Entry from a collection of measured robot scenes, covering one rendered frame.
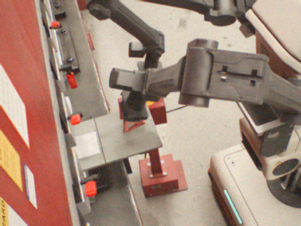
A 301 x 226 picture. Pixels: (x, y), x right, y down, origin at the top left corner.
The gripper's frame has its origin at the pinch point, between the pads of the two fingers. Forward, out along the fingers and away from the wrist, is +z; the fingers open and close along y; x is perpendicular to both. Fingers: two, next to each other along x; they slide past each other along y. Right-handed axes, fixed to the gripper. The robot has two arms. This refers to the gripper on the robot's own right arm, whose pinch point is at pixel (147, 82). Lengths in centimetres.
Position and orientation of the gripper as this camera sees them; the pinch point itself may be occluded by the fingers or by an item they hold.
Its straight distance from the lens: 161.6
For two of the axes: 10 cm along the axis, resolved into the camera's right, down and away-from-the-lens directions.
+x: 1.7, 7.5, -6.4
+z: -1.5, 6.6, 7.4
